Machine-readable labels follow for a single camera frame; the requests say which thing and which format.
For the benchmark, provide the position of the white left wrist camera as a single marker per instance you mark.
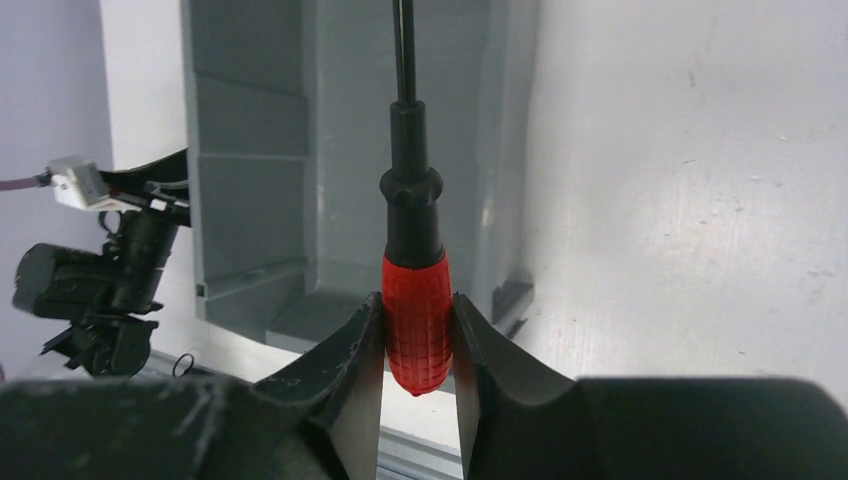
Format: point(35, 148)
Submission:
point(77, 183)

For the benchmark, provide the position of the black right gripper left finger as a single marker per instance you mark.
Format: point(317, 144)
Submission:
point(317, 418)

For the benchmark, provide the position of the grey plastic bin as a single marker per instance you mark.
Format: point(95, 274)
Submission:
point(288, 136)

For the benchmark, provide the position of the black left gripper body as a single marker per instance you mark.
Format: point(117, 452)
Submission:
point(106, 297)

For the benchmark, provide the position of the red black screwdriver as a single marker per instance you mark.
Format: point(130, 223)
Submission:
point(416, 281)

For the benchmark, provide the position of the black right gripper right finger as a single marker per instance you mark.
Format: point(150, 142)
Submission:
point(520, 419)

